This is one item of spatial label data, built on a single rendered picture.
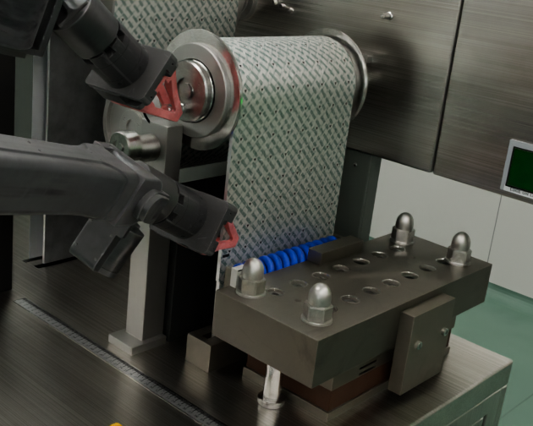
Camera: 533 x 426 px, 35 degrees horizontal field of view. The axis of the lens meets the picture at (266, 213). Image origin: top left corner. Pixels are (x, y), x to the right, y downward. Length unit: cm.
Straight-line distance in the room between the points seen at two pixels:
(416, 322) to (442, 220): 294
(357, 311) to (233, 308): 15
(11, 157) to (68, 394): 46
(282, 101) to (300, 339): 31
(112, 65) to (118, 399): 39
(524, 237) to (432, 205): 47
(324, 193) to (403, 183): 289
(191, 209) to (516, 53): 48
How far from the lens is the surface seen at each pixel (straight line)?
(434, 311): 108
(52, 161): 69
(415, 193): 403
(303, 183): 114
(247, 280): 99
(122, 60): 92
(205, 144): 103
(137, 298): 112
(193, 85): 101
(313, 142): 113
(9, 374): 108
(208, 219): 97
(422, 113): 122
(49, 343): 115
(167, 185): 92
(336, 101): 115
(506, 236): 384
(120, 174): 79
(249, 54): 103
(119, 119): 116
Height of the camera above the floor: 144
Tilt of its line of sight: 18 degrees down
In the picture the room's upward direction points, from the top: 7 degrees clockwise
